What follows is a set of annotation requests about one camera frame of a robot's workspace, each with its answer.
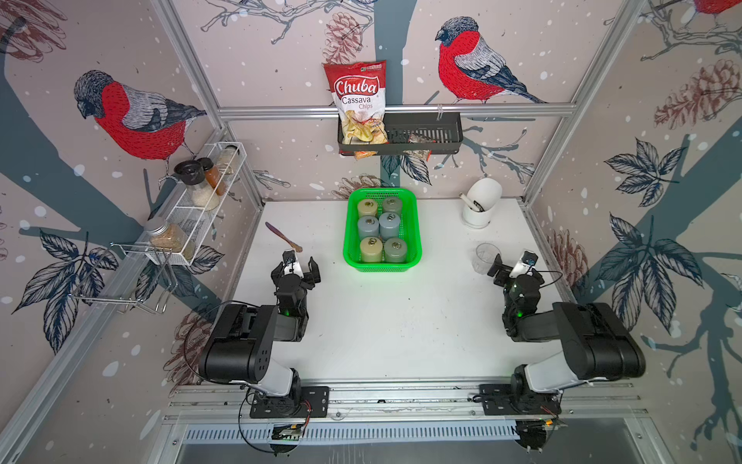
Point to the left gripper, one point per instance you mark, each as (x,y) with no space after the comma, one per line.
(295,278)

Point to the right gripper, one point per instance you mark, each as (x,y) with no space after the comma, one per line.
(516,279)

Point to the yellow tea canister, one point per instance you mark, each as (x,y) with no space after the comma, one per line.
(372,249)
(368,207)

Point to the green tea canister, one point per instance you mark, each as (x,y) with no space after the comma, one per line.
(392,205)
(395,251)

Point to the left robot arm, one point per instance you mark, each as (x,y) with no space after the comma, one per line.
(239,350)

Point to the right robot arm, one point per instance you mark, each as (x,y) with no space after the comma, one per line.
(595,344)

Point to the green plastic basket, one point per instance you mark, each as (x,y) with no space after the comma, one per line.
(408,230)

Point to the purple gold butter knife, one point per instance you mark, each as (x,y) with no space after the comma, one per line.
(297,248)

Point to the clear plastic cup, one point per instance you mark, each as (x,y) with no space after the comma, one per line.
(484,257)

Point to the white spoon in holder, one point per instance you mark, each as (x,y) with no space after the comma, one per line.
(470,203)

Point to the white utensil holder cup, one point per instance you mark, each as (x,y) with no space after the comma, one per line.
(487,192)

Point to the black lid spice jar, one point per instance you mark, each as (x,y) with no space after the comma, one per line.
(201,195)

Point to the orange spice jar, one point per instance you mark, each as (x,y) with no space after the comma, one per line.
(213,176)

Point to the pale spice jar back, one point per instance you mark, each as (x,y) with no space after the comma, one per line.
(227,160)

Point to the silver lid grain jar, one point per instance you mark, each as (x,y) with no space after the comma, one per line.
(165,235)

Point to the small snack packet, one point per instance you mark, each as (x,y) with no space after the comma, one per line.
(415,138)

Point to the Chuba cassava chips bag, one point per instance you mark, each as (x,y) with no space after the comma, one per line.
(359,93)

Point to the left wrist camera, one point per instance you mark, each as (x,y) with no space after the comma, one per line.
(293,268)

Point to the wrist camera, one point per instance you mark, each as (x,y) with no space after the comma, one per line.
(293,268)
(525,263)

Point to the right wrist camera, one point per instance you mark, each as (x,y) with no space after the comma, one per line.
(525,263)

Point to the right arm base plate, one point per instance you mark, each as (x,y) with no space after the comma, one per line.
(500,400)

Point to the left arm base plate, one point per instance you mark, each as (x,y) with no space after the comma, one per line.
(310,402)

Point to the dark wall-mounted basket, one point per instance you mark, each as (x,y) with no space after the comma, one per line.
(444,128)

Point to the white wire spice rack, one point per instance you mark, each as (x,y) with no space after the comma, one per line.
(158,275)

